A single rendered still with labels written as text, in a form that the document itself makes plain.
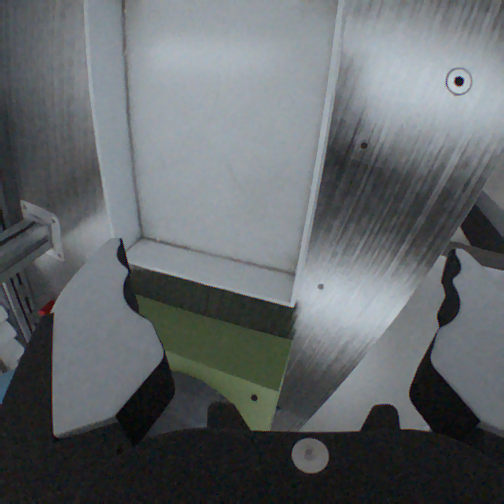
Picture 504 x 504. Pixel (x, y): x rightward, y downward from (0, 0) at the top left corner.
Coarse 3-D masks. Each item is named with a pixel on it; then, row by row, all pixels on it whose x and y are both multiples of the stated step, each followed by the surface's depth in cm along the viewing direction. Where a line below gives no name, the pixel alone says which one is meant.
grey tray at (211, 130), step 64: (128, 0) 22; (192, 0) 21; (256, 0) 19; (320, 0) 18; (128, 64) 25; (192, 64) 23; (256, 64) 22; (320, 64) 21; (128, 128) 28; (192, 128) 27; (256, 128) 25; (320, 128) 23; (128, 192) 31; (192, 192) 30; (256, 192) 28; (128, 256) 32; (192, 256) 33; (256, 256) 32
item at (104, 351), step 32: (96, 256) 10; (64, 288) 8; (96, 288) 8; (128, 288) 9; (64, 320) 7; (96, 320) 7; (128, 320) 7; (64, 352) 6; (96, 352) 6; (128, 352) 6; (160, 352) 6; (64, 384) 6; (96, 384) 6; (128, 384) 6; (160, 384) 6; (64, 416) 5; (96, 416) 5; (128, 416) 5
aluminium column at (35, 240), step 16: (16, 224) 39; (32, 224) 41; (48, 224) 41; (0, 240) 35; (16, 240) 36; (32, 240) 38; (48, 240) 42; (0, 256) 33; (16, 256) 37; (32, 256) 39; (0, 272) 35; (16, 272) 37
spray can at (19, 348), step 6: (12, 342) 58; (18, 342) 59; (6, 348) 56; (12, 348) 57; (18, 348) 58; (24, 348) 60; (0, 354) 55; (6, 354) 56; (12, 354) 57; (18, 354) 58; (6, 360) 55; (12, 360) 57; (6, 366) 55; (0, 372) 54
